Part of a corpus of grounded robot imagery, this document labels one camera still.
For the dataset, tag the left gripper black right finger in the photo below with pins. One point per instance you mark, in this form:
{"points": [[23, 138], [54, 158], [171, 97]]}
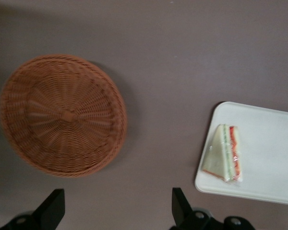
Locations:
{"points": [[182, 210]]}

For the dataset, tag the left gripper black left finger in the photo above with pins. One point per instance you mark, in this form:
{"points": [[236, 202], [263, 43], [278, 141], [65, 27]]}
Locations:
{"points": [[50, 210]]}

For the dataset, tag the triangle sandwich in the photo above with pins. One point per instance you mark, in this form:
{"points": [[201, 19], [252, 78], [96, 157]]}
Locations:
{"points": [[218, 155]]}

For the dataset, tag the brown round wicker basket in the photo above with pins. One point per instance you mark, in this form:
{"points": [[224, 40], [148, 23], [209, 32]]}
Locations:
{"points": [[62, 115]]}

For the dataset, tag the cream rectangular tray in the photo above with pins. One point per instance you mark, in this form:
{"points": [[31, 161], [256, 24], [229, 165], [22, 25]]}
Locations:
{"points": [[266, 155]]}

